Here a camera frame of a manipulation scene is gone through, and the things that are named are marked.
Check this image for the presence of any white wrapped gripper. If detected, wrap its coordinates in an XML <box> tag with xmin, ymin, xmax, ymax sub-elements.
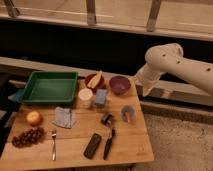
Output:
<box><xmin>135</xmin><ymin>64</ymin><xmax>163</xmax><ymax>97</ymax></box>

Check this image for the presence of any purple bowl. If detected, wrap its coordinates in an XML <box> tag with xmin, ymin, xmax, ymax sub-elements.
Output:
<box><xmin>109</xmin><ymin>76</ymin><xmax>131</xmax><ymax>95</ymax></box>

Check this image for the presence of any grey blue cloth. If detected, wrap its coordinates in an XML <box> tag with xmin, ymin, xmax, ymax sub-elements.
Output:
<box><xmin>52</xmin><ymin>107</ymin><xmax>76</xmax><ymax>129</ymax></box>

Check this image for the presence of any red bowl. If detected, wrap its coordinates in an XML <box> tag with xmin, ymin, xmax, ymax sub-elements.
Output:
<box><xmin>84</xmin><ymin>74</ymin><xmax>105</xmax><ymax>93</ymax></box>

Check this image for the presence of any dark red grape bunch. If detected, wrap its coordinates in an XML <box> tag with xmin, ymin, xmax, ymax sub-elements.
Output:
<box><xmin>12</xmin><ymin>127</ymin><xmax>45</xmax><ymax>148</ymax></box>

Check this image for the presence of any white cup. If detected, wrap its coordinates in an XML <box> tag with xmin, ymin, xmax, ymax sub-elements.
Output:
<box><xmin>78</xmin><ymin>88</ymin><xmax>93</xmax><ymax>108</ymax></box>

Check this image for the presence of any blue object left of table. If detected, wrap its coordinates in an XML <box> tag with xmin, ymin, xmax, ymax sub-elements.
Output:
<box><xmin>8</xmin><ymin>89</ymin><xmax>24</xmax><ymax>103</ymax></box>

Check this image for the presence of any black remote control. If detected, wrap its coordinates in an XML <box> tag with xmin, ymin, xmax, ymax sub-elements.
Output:
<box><xmin>83</xmin><ymin>133</ymin><xmax>102</xmax><ymax>159</ymax></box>

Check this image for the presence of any banana piece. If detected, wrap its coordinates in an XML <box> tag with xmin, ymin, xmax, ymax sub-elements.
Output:
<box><xmin>87</xmin><ymin>71</ymin><xmax>102</xmax><ymax>88</ymax></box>

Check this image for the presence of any silver fork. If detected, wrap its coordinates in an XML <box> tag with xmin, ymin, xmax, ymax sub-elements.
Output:
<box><xmin>51</xmin><ymin>130</ymin><xmax>57</xmax><ymax>161</ymax></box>

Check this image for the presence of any clear glass cup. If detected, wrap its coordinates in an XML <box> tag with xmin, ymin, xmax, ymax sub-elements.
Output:
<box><xmin>120</xmin><ymin>105</ymin><xmax>135</xmax><ymax>123</ymax></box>

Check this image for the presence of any green plastic tray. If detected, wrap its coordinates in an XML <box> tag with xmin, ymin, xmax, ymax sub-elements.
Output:
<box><xmin>22</xmin><ymin>71</ymin><xmax>78</xmax><ymax>105</ymax></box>

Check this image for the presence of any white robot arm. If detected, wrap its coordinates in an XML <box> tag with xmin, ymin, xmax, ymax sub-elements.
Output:
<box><xmin>135</xmin><ymin>43</ymin><xmax>213</xmax><ymax>96</ymax></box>

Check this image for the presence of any black tape roll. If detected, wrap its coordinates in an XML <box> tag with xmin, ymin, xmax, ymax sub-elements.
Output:
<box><xmin>101</xmin><ymin>113</ymin><xmax>114</xmax><ymax>125</ymax></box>

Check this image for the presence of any yellow red apple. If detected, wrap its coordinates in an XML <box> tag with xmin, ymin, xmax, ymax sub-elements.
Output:
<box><xmin>26</xmin><ymin>111</ymin><xmax>42</xmax><ymax>126</ymax></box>

